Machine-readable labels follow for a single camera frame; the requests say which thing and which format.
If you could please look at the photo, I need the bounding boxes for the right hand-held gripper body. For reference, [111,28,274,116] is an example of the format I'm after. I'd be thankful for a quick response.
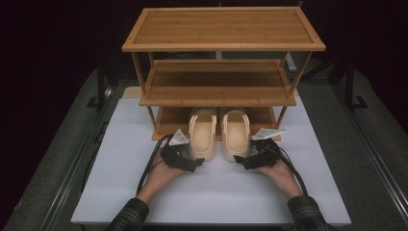
[242,127,288,170]

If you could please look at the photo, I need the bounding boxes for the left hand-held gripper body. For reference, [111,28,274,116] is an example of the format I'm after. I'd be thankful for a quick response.
[160,128,199,173]

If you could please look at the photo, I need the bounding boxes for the beige foam clog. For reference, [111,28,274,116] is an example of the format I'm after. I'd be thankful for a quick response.
[219,107,252,163]
[187,107,218,162]

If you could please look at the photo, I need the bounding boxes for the wooden three-tier shoe rack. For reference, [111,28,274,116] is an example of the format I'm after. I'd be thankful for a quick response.
[120,6,327,142]

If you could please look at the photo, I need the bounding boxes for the person's left hand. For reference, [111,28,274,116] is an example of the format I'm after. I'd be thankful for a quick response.
[143,153,188,200]

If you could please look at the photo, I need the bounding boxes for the person's right hand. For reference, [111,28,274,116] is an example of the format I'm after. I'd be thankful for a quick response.
[255,159,300,196]

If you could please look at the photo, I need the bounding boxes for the white stand foot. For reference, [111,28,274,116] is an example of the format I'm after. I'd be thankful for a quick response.
[284,51,298,72]

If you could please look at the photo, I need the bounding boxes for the black metal stand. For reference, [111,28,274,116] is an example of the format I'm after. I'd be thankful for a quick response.
[86,60,114,113]
[344,60,370,113]

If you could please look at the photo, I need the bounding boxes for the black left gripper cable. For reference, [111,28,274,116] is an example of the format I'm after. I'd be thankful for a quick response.
[136,133,175,195]

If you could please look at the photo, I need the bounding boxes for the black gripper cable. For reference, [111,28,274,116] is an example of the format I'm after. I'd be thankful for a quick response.
[136,133,175,195]
[276,145,310,197]

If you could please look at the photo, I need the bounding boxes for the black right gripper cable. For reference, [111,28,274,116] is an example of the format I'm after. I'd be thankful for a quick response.
[276,145,310,197]

